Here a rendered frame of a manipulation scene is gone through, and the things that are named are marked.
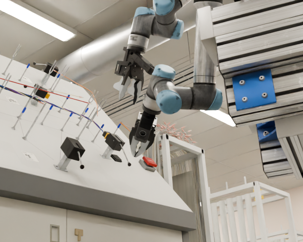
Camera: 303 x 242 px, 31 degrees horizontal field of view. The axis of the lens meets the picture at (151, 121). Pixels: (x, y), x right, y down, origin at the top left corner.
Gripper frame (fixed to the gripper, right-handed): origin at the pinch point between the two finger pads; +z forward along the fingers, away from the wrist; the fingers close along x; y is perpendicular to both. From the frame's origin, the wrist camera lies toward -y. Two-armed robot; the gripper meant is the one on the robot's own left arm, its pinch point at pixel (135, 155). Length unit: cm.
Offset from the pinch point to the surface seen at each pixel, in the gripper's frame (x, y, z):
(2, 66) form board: 63, 43, 4
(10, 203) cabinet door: 32, -47, -2
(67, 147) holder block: 22.6, -24.5, -10.8
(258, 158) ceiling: -233, 589, 307
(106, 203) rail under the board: 5.4, -27.9, 3.3
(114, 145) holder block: 8.2, 4.5, 1.7
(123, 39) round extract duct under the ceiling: 23, 285, 69
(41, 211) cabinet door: 23.5, -42.6, 1.6
